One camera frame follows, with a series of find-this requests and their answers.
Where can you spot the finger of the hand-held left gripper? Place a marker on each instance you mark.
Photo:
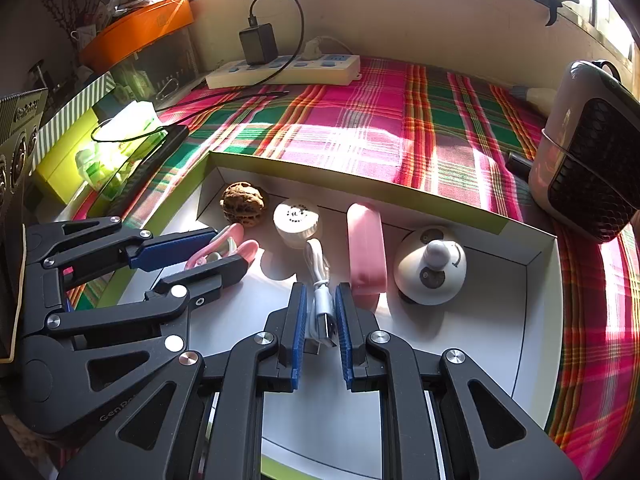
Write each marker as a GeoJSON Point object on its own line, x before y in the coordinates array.
{"type": "Point", "coordinates": [170, 250]}
{"type": "Point", "coordinates": [210, 280]}

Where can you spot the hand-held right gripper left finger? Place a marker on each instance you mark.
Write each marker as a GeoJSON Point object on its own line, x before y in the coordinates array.
{"type": "Point", "coordinates": [298, 340]}

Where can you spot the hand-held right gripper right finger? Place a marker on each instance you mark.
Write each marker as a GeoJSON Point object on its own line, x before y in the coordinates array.
{"type": "Point", "coordinates": [344, 340]}

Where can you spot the pink clip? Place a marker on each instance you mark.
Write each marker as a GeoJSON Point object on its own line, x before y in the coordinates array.
{"type": "Point", "coordinates": [231, 234]}

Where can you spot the brown walnut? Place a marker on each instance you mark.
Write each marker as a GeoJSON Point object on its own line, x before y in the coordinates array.
{"type": "Point", "coordinates": [242, 204]}

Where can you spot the pink case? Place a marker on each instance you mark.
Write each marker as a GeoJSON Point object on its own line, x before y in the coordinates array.
{"type": "Point", "coordinates": [365, 250]}

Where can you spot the small white-lidded jar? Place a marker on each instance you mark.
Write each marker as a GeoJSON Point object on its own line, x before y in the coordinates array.
{"type": "Point", "coordinates": [297, 222]}

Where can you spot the white round panda device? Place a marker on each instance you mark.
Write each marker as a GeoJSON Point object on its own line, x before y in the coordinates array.
{"type": "Point", "coordinates": [430, 280]}

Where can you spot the green white cardboard box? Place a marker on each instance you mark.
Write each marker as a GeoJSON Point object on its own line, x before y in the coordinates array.
{"type": "Point", "coordinates": [475, 320]}

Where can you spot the black smartphone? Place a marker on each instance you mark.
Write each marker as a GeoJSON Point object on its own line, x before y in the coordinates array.
{"type": "Point", "coordinates": [150, 165]}

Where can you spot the yellow-green box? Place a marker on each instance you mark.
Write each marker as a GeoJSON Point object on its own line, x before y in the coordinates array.
{"type": "Point", "coordinates": [65, 160]}

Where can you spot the white green tissue pack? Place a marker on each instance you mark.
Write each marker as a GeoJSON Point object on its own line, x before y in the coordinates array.
{"type": "Point", "coordinates": [135, 115]}

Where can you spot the green white striped box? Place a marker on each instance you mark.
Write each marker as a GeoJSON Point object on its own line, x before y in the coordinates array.
{"type": "Point", "coordinates": [75, 105]}

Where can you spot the dark printed carton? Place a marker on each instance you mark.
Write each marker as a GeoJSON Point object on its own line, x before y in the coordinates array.
{"type": "Point", "coordinates": [15, 160]}

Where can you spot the clear plastic container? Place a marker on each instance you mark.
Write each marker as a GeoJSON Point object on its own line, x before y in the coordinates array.
{"type": "Point", "coordinates": [160, 70]}

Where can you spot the white power strip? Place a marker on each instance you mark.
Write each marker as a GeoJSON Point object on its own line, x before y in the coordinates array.
{"type": "Point", "coordinates": [300, 75]}

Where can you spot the orange tray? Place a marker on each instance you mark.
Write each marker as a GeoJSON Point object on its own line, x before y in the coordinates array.
{"type": "Point", "coordinates": [140, 30]}

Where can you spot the black charger adapter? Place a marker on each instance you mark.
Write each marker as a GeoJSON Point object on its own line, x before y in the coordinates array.
{"type": "Point", "coordinates": [257, 42]}

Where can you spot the white plug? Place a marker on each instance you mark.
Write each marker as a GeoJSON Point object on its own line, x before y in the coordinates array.
{"type": "Point", "coordinates": [315, 49]}

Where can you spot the small black object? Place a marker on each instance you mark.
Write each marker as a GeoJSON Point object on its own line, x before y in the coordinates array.
{"type": "Point", "coordinates": [520, 162]}

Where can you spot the small white heater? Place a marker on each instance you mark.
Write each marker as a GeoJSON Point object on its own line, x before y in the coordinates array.
{"type": "Point", "coordinates": [590, 175]}

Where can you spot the black window hook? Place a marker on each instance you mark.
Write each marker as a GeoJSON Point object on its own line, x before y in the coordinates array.
{"type": "Point", "coordinates": [552, 10]}

